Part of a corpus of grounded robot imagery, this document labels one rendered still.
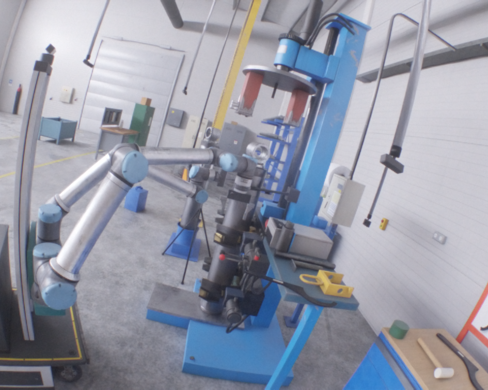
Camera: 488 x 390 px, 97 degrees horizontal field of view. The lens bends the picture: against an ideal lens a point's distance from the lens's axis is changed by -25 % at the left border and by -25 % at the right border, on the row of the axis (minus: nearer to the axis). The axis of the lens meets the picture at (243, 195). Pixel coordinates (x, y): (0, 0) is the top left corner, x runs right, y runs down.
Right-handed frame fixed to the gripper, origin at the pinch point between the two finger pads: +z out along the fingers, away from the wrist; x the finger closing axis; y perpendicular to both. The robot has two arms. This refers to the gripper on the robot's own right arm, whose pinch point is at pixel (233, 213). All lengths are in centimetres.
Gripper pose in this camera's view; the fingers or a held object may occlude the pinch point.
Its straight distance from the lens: 164.1
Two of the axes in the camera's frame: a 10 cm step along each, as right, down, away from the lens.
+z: -2.8, 9.4, 2.0
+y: 0.7, 2.3, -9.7
